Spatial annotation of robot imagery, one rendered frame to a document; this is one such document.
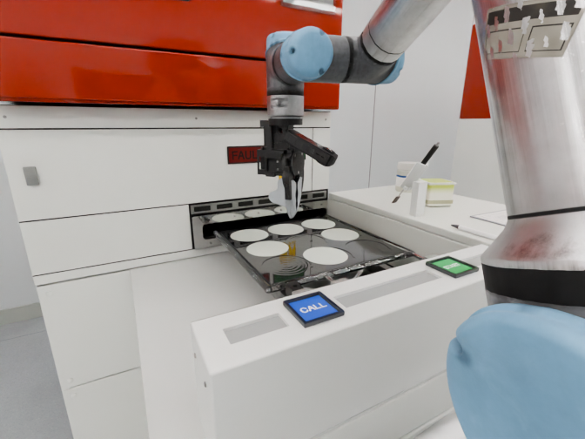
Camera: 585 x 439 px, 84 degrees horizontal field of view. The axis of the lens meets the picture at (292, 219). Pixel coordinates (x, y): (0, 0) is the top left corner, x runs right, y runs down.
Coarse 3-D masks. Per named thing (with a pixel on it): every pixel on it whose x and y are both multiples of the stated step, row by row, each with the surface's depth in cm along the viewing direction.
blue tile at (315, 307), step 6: (306, 300) 41; (312, 300) 41; (318, 300) 41; (324, 300) 42; (294, 306) 40; (300, 306) 40; (306, 306) 40; (312, 306) 40; (318, 306) 40; (324, 306) 40; (330, 306) 40; (300, 312) 39; (306, 312) 39; (312, 312) 39; (318, 312) 39; (324, 312) 39; (330, 312) 39; (306, 318) 38; (312, 318) 38
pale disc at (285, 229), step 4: (280, 224) 95; (284, 224) 95; (288, 224) 95; (292, 224) 95; (268, 228) 91; (272, 228) 91; (276, 228) 91; (280, 228) 91; (284, 228) 91; (288, 228) 91; (292, 228) 91; (296, 228) 91; (300, 228) 91; (272, 232) 88; (276, 232) 88; (280, 232) 88; (284, 232) 88; (288, 232) 88; (292, 232) 88; (296, 232) 88; (300, 232) 88
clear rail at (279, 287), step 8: (392, 256) 71; (400, 256) 72; (408, 256) 73; (360, 264) 67; (368, 264) 68; (376, 264) 69; (328, 272) 63; (336, 272) 64; (344, 272) 65; (352, 272) 66; (288, 280) 60; (296, 280) 60; (304, 280) 61; (312, 280) 61; (272, 288) 58; (280, 288) 58
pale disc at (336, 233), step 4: (336, 228) 91; (340, 228) 91; (324, 232) 88; (328, 232) 88; (332, 232) 88; (336, 232) 88; (340, 232) 88; (344, 232) 88; (348, 232) 88; (352, 232) 88; (324, 236) 84; (328, 236) 84; (332, 236) 84; (336, 236) 84; (340, 236) 84; (344, 236) 84; (348, 236) 84; (352, 236) 84; (356, 236) 84
